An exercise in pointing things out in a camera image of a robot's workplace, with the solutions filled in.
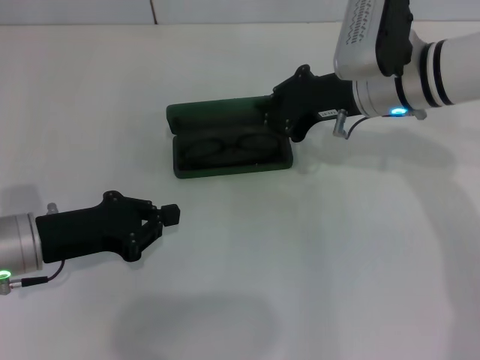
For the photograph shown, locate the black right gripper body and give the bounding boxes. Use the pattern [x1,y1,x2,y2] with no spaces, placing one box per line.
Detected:
[274,64,359,143]

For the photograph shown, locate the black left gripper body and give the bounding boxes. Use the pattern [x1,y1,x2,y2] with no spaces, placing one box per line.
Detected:
[35,190,152,263]

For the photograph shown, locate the black glasses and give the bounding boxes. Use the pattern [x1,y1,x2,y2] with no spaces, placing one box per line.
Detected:
[181,133,281,166]

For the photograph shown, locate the green glasses case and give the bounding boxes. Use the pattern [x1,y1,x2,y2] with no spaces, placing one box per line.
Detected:
[166,95,293,181]

